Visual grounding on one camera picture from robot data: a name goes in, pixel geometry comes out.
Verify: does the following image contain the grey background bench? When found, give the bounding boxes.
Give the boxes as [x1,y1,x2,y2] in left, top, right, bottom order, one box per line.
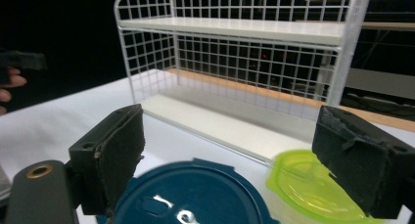
[345,67,415,101]

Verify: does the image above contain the blue container lid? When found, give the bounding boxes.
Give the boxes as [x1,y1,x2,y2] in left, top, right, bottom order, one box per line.
[97,157,282,224]

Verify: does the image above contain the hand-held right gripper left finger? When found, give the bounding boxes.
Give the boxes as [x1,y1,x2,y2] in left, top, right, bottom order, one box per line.
[69,103,147,217]

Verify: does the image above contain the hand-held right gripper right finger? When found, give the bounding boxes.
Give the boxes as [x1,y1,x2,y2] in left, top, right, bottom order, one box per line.
[311,105,415,220]

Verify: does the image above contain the white wire shelf rack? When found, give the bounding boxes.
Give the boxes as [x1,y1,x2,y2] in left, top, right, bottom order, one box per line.
[114,0,373,165]

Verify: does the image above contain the clear container with green lid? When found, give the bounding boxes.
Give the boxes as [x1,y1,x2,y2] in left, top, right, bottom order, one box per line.
[265,148,387,224]

